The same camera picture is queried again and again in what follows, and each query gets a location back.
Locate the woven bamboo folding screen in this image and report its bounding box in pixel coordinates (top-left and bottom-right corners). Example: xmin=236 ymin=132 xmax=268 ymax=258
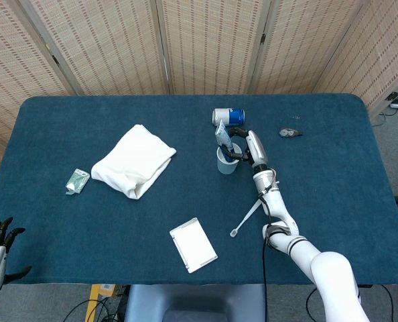
xmin=0 ymin=0 xmax=398 ymax=142

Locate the folded white towel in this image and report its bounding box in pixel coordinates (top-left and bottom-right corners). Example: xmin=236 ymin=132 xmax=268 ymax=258
xmin=90 ymin=124 xmax=178 ymax=200

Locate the yellow frame part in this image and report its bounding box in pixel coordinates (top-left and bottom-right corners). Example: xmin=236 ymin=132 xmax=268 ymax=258
xmin=86 ymin=284 xmax=118 ymax=322

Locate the blue silver drink can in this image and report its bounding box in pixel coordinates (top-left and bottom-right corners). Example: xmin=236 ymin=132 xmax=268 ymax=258
xmin=212 ymin=107 xmax=246 ymax=127

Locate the white toothbrush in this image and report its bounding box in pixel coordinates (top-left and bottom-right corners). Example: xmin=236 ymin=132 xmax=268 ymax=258
xmin=229 ymin=197 xmax=263 ymax=238

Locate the white rectangular plastic tray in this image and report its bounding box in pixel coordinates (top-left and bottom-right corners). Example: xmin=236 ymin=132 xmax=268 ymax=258
xmin=169 ymin=217 xmax=218 ymax=274

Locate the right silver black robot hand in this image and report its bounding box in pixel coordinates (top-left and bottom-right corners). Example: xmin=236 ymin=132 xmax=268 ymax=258
xmin=222 ymin=126 xmax=271 ymax=173

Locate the white plastic cup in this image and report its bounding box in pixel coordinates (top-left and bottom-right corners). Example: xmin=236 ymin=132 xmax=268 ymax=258
xmin=216 ymin=143 xmax=243 ymax=175

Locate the black floor cable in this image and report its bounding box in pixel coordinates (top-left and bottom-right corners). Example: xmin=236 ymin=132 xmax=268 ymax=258
xmin=63 ymin=297 xmax=126 ymax=322

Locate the green wrapped soap bar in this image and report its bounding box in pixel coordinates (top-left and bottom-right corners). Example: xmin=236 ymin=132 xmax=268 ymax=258
xmin=65 ymin=168 xmax=90 ymax=196

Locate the blue white toothpaste tube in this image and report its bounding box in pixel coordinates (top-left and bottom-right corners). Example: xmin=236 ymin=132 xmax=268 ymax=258
xmin=214 ymin=119 xmax=235 ymax=162

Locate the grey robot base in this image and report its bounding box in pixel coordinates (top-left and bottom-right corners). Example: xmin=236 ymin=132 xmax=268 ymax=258
xmin=123 ymin=284 xmax=267 ymax=322

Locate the blue table cloth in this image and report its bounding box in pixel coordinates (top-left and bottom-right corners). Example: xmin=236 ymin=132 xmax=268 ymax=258
xmin=0 ymin=93 xmax=398 ymax=286

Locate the dark grey correction tape dispenser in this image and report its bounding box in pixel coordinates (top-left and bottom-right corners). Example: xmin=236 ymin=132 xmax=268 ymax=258
xmin=278 ymin=127 xmax=304 ymax=139

